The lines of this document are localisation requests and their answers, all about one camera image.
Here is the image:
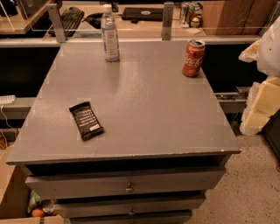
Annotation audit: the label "cardboard box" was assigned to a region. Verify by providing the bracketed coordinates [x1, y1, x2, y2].
[202, 0, 278, 35]

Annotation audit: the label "black computer keyboard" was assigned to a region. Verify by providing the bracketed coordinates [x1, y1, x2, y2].
[51, 6, 84, 37]

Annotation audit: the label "green snack bag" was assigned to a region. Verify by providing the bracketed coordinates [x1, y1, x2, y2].
[27, 191, 41, 213]

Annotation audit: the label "small jar on desk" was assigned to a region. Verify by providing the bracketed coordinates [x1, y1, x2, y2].
[191, 17, 200, 28]

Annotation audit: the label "clear plastic water bottle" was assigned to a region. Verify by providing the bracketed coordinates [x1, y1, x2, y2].
[101, 4, 120, 61]

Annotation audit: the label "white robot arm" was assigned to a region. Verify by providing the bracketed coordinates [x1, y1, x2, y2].
[239, 17, 280, 136]

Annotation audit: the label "white power strip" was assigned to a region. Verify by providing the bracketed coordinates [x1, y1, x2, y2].
[0, 95, 16, 105]

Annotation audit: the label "red coca-cola can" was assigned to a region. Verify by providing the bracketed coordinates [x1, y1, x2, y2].
[182, 39, 206, 77]

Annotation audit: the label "orange fruit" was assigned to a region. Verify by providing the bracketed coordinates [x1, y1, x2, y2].
[31, 207, 46, 217]

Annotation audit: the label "black headphones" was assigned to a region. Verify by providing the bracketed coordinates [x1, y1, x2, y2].
[83, 13, 102, 30]

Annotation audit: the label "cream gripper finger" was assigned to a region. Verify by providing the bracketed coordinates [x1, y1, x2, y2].
[239, 40, 260, 63]
[240, 77, 280, 136]

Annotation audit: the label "grey drawer cabinet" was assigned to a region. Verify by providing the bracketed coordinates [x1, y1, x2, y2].
[7, 41, 240, 224]

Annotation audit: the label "black rxbar chocolate wrapper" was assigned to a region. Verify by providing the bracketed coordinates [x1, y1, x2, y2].
[69, 101, 104, 141]

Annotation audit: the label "black laptop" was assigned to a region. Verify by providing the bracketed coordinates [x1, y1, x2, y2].
[122, 7, 164, 21]

